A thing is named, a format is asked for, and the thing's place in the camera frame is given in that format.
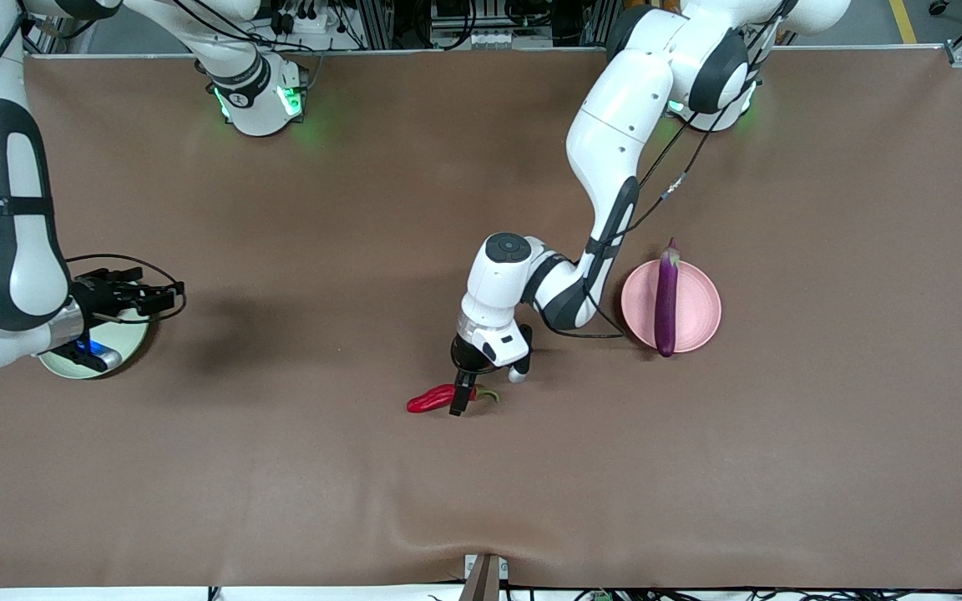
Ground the red chili pepper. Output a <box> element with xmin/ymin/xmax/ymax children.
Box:
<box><xmin>406</xmin><ymin>383</ymin><xmax>501</xmax><ymax>415</ymax></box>

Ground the long purple eggplant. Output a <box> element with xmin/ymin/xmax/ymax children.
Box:
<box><xmin>653</xmin><ymin>238</ymin><xmax>683</xmax><ymax>359</ymax></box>

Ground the pale green round plate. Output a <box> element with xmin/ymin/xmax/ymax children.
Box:
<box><xmin>37</xmin><ymin>320</ymin><xmax>153</xmax><ymax>381</ymax></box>

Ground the brown table mat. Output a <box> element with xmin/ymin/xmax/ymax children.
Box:
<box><xmin>0</xmin><ymin>46</ymin><xmax>962</xmax><ymax>590</ymax></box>

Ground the pink round plate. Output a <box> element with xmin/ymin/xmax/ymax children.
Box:
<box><xmin>620</xmin><ymin>260</ymin><xmax>723</xmax><ymax>355</ymax></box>

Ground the white connector block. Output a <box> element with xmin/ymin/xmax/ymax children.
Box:
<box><xmin>468</xmin><ymin>28</ymin><xmax>554</xmax><ymax>50</ymax></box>

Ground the white power strip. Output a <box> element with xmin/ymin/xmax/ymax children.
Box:
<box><xmin>275</xmin><ymin>5</ymin><xmax>342</xmax><ymax>36</ymax></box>

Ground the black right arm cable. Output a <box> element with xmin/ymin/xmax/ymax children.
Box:
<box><xmin>66</xmin><ymin>253</ymin><xmax>188</xmax><ymax>326</ymax></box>

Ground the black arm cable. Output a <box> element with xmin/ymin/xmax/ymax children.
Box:
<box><xmin>544</xmin><ymin>0</ymin><xmax>791</xmax><ymax>341</ymax></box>
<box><xmin>66</xmin><ymin>253</ymin><xmax>188</xmax><ymax>326</ymax></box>

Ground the metal table edge bracket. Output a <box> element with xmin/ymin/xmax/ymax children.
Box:
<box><xmin>463</xmin><ymin>553</ymin><xmax>509</xmax><ymax>601</ymax></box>

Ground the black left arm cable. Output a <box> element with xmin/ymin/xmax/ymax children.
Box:
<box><xmin>544</xmin><ymin>0</ymin><xmax>791</xmax><ymax>341</ymax></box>

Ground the aluminium frame post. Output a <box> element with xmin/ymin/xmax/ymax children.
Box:
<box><xmin>355</xmin><ymin>0</ymin><xmax>395</xmax><ymax>51</ymax></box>

